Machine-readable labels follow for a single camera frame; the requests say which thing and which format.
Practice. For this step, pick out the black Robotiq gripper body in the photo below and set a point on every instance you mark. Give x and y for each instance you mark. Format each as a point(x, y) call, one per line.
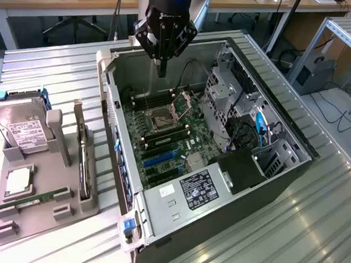
point(168, 20)

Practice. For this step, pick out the low-profile graphics card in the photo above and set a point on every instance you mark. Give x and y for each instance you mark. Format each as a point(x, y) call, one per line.
point(85, 168)

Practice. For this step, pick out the black office chair base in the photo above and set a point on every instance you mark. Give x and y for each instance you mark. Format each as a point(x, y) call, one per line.
point(76, 23)
point(244, 16)

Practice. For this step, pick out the silver metal drive cage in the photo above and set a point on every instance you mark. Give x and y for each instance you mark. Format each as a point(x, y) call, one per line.
point(221, 92)

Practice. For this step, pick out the thin locking lever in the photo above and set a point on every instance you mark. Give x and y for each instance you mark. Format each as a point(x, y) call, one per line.
point(146, 102)

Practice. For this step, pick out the metal socket cover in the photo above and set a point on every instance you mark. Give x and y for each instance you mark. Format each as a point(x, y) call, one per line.
point(184, 104)

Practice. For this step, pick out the wooden office desk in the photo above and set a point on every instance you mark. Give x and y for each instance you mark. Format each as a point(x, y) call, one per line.
point(242, 2)
point(29, 1)

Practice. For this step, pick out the CPU socket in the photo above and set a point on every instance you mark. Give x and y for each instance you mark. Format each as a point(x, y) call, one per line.
point(161, 120)

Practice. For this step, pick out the green motherboard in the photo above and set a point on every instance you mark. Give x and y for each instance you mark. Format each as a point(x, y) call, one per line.
point(201, 129)

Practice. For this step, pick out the green RAM stick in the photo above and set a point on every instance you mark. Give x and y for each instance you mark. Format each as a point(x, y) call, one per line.
point(160, 140)
point(41, 198)

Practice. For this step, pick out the black stand pole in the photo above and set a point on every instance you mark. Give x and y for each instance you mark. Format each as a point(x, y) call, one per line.
point(289, 14)

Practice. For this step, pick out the black case fan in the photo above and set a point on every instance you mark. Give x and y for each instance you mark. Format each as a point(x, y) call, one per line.
point(245, 137)

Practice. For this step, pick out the hard drive in blue caddy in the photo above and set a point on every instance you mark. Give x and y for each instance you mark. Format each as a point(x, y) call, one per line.
point(46, 98)

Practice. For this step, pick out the black expansion slot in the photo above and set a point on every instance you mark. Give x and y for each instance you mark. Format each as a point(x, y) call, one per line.
point(164, 180)
point(162, 173)
point(158, 152)

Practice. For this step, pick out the silver chipset heatsink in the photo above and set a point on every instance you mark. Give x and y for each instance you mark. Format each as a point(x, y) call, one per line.
point(196, 163)

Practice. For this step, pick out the blue expansion slot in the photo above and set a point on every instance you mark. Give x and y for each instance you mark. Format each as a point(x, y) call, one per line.
point(159, 161)

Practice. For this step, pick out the black plastic air shroud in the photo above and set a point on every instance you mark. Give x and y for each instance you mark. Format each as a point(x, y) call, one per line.
point(241, 169)

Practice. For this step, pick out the silver hard disk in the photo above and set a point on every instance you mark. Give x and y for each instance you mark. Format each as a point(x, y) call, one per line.
point(21, 122)

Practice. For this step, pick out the silver disk bay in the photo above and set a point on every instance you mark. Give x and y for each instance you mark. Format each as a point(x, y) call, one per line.
point(274, 162)

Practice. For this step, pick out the gray plastic parts rack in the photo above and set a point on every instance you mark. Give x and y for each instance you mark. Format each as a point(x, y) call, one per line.
point(45, 172)

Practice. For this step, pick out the silver power supply unit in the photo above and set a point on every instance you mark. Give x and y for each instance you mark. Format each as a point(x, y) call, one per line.
point(172, 207)

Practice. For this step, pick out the open dark PC case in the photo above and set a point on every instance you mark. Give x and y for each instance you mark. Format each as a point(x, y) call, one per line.
point(248, 204)

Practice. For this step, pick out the blue case latch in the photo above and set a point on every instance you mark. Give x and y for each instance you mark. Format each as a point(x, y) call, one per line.
point(128, 225)

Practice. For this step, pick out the silver CPU chip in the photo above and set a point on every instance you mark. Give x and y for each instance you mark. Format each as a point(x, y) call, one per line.
point(17, 181)

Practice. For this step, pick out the aluminium profile frame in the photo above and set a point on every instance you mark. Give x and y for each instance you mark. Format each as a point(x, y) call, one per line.
point(343, 28)

